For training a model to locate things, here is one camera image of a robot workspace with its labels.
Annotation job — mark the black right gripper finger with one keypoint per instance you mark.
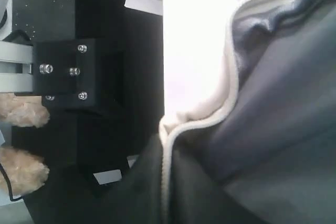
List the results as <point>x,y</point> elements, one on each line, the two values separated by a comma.
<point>98,66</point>

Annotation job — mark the tan plush toy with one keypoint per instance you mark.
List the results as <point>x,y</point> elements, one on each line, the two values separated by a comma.
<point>24,171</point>

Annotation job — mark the beige fabric duffel bag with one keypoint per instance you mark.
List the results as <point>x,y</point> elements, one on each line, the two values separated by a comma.
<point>262,149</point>

